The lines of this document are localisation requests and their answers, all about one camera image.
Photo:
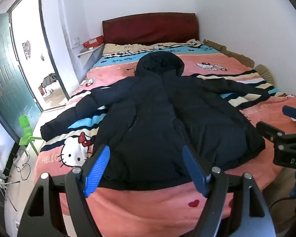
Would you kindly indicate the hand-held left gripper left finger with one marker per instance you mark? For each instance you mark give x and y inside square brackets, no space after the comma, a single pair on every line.
[98,169]

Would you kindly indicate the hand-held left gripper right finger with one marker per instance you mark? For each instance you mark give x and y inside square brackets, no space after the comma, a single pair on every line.
[194,169]

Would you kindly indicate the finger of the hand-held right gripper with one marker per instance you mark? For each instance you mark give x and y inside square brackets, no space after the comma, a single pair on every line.
[271,130]
[294,113]

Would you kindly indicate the black hooded puffer jacket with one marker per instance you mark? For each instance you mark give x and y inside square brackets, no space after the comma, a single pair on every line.
[157,118]

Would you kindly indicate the blue knobbly object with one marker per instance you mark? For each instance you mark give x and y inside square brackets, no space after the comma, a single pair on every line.
[295,184]

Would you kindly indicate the straw fan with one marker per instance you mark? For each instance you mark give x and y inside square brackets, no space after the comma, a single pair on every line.
[266,73]

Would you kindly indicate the pink cartoon printed blanket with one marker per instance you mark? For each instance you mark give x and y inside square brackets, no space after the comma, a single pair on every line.
[148,202]

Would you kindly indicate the green plastic chair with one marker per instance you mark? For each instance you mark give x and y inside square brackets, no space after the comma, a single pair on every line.
[26,135]

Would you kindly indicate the brown cardboard sheet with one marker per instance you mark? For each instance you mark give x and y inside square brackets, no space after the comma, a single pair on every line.
[230,51]

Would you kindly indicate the dark cloth pile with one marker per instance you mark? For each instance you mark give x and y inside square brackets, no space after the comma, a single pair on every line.
[48,79]

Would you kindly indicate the white bedside shelf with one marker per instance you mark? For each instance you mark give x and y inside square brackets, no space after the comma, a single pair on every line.
[90,54]

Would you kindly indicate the red box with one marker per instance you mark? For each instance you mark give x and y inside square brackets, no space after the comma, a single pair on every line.
[93,42]

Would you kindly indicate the green door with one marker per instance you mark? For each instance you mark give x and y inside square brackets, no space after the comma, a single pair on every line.
[7,79]

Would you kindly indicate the dark red headboard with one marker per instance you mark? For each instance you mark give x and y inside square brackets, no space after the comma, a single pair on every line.
[149,28]

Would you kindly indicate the white wall switch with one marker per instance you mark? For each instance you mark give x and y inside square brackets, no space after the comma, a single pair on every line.
[76,40]

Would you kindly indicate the dark door frame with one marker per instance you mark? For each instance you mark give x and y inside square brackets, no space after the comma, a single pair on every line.
[53,47]

